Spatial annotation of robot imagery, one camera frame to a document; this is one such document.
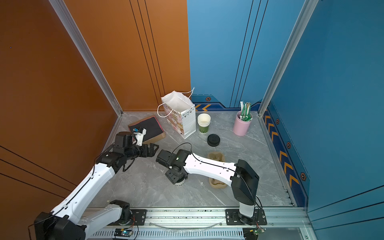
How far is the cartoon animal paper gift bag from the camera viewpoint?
0.89 metres

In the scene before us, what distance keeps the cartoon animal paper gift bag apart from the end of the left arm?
231 mm

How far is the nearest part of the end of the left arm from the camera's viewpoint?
602 mm
